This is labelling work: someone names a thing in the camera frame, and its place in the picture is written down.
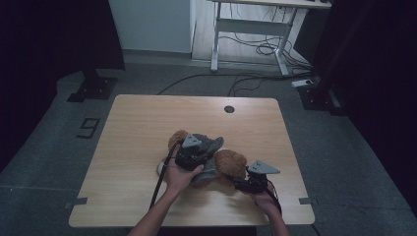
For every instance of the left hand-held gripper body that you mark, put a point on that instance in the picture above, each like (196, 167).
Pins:
(191, 157)

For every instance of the person's right hand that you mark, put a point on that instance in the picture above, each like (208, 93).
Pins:
(266, 201)

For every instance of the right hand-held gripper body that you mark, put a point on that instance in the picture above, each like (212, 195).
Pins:
(255, 183)

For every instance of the person's left hand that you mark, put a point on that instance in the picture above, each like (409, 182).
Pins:
(178, 178)

